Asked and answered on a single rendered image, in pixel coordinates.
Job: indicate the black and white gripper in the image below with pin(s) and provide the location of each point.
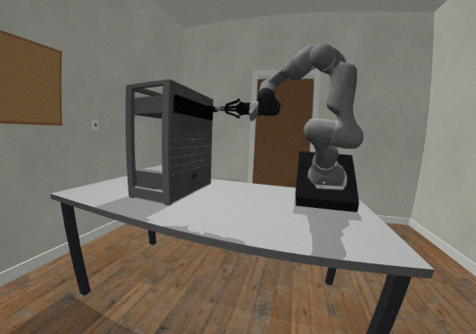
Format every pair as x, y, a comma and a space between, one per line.
239, 108

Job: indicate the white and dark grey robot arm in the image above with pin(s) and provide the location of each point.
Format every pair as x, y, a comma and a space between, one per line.
325, 135

